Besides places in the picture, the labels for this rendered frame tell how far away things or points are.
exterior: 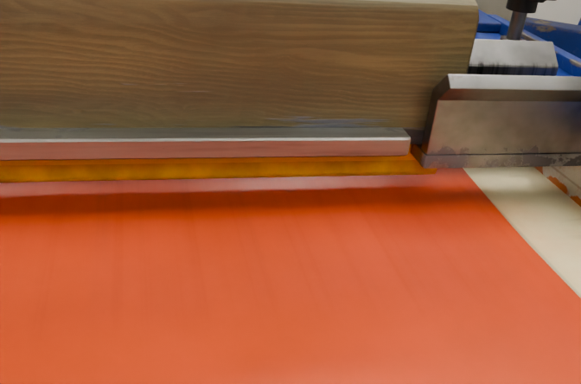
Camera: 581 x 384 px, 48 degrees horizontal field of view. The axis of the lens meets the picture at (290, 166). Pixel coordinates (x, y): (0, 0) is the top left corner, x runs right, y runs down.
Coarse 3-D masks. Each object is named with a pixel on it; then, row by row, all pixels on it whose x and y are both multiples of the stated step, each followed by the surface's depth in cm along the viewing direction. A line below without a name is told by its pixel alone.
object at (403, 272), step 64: (128, 192) 33; (192, 192) 33; (256, 192) 34; (320, 192) 35; (384, 192) 35; (448, 192) 36; (128, 256) 28; (192, 256) 28; (256, 256) 29; (320, 256) 29; (384, 256) 30; (448, 256) 30; (512, 256) 31; (128, 320) 24; (192, 320) 25; (256, 320) 25; (320, 320) 25; (384, 320) 26; (448, 320) 26; (512, 320) 26; (576, 320) 27
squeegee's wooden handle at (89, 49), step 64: (0, 0) 26; (64, 0) 27; (128, 0) 28; (192, 0) 28; (256, 0) 29; (320, 0) 29; (384, 0) 30; (448, 0) 31; (0, 64) 28; (64, 64) 28; (128, 64) 29; (192, 64) 29; (256, 64) 30; (320, 64) 31; (384, 64) 31; (448, 64) 32
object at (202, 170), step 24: (0, 168) 31; (24, 168) 31; (48, 168) 31; (72, 168) 32; (96, 168) 32; (120, 168) 32; (144, 168) 32; (168, 168) 33; (192, 168) 33; (216, 168) 33; (240, 168) 34; (264, 168) 34; (288, 168) 34; (312, 168) 34; (336, 168) 35; (360, 168) 35; (384, 168) 35; (408, 168) 36
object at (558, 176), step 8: (536, 168) 40; (544, 168) 39; (552, 168) 38; (560, 168) 38; (568, 168) 37; (576, 168) 36; (552, 176) 38; (560, 176) 38; (568, 176) 37; (576, 176) 36; (560, 184) 38; (568, 184) 37; (576, 184) 36; (568, 192) 37; (576, 192) 36; (576, 200) 36
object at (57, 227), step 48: (0, 192) 32; (48, 192) 32; (96, 192) 32; (0, 240) 28; (48, 240) 28; (96, 240) 29; (0, 288) 25; (48, 288) 26; (96, 288) 26; (0, 336) 23; (48, 336) 23
